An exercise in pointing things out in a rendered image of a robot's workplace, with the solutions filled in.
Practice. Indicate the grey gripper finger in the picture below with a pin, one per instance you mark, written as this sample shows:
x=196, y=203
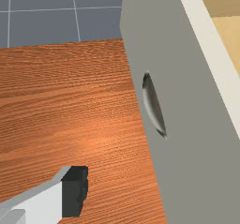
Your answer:
x=47, y=199

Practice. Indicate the pale grey cabinet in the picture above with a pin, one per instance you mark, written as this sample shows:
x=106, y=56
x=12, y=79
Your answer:
x=187, y=109

